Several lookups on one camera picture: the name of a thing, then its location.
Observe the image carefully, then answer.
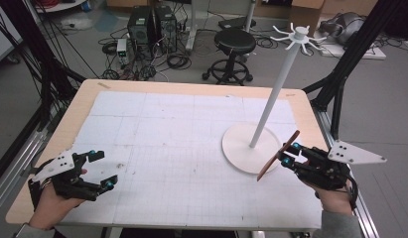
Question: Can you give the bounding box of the person's right hand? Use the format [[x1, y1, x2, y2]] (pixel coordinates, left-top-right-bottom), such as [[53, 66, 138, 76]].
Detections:
[[304, 179, 354, 216]]

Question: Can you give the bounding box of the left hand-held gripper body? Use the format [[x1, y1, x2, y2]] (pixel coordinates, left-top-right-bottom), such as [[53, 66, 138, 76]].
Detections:
[[28, 150, 105, 202]]

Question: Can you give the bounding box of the black laptop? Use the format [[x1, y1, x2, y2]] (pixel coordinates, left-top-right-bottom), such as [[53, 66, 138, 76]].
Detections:
[[218, 16, 257, 30]]

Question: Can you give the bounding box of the small white power supply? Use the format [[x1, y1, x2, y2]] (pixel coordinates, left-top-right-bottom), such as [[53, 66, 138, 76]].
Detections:
[[116, 38, 130, 65]]

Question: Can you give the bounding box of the aluminium rail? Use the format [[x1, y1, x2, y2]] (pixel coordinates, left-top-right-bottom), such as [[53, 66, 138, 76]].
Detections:
[[0, 127, 49, 216], [312, 107, 379, 238]]

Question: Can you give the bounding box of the black computer tower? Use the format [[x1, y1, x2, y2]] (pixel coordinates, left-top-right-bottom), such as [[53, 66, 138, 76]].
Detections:
[[127, 5, 154, 46], [154, 4, 178, 54]]

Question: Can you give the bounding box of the tangle of black cables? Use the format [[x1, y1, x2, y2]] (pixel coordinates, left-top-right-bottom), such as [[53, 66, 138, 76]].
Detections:
[[98, 28, 193, 82]]

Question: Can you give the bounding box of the grey bag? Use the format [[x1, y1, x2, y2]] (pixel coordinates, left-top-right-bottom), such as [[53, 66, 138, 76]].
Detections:
[[319, 12, 366, 46]]

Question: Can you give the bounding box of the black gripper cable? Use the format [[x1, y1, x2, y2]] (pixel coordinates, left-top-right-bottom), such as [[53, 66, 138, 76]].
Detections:
[[344, 178, 359, 211]]

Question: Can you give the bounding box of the flat white board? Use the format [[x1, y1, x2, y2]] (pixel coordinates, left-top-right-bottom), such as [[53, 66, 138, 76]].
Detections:
[[319, 43, 387, 60]]

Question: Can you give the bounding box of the white cabinet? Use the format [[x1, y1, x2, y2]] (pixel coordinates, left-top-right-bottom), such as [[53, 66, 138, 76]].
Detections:
[[0, 0, 23, 63]]

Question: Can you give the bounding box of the white table leg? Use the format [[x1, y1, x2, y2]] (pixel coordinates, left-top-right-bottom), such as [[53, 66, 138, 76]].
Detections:
[[244, 0, 257, 34], [186, 0, 199, 53]]

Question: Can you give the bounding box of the brown cardboard box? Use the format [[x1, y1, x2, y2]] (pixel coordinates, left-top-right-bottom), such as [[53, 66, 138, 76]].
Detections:
[[289, 0, 325, 38]]

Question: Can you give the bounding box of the round white table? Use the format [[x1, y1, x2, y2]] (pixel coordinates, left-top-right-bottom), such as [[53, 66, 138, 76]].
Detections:
[[34, 0, 88, 14]]

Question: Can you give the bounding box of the black round stool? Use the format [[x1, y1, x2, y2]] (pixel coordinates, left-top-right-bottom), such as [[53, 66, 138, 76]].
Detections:
[[202, 28, 257, 86]]

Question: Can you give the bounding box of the white hook rack stand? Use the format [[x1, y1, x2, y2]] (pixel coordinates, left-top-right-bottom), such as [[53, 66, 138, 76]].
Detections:
[[221, 22, 329, 176]]

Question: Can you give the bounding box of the person's left hand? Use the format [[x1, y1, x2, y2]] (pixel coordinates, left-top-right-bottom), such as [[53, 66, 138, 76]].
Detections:
[[28, 168, 88, 231]]

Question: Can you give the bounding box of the black metal frame post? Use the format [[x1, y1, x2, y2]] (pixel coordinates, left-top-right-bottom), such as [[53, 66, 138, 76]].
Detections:
[[0, 0, 86, 133], [302, 0, 408, 144]]

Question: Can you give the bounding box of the wooden rice spatula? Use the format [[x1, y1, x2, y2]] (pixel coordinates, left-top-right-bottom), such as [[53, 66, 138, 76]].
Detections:
[[256, 129, 301, 182]]

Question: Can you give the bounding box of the white grid mat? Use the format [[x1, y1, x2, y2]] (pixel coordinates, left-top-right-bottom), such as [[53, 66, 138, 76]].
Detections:
[[59, 90, 324, 231]]

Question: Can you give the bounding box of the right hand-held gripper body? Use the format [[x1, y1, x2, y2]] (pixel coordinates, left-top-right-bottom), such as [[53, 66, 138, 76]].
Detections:
[[294, 139, 388, 191]]

